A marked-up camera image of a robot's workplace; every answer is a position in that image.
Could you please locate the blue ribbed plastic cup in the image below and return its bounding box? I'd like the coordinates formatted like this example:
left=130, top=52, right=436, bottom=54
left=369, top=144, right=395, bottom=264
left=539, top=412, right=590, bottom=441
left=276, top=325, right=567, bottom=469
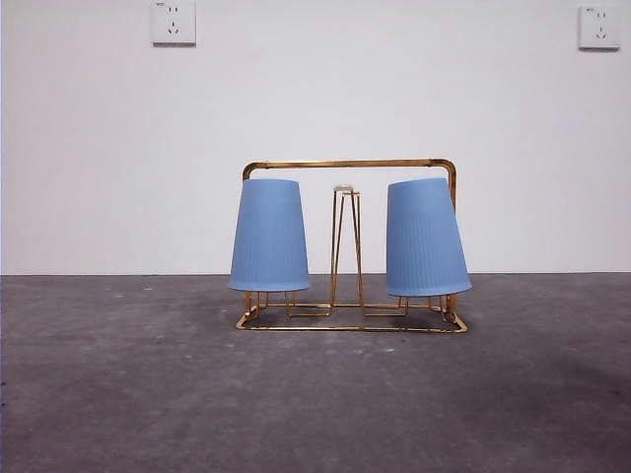
left=227, top=178, right=313, bottom=293
left=385, top=176, right=473, bottom=299

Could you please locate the gold wire cup rack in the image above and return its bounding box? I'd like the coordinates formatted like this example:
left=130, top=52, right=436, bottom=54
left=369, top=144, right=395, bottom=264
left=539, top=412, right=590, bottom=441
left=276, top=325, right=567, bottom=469
left=234, top=157, right=468, bottom=335

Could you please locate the white wall socket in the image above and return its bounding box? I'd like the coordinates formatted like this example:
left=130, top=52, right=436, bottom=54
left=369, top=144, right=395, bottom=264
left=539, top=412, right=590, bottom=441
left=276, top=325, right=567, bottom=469
left=151, top=0, right=197, bottom=48
left=577, top=4, right=622, bottom=51

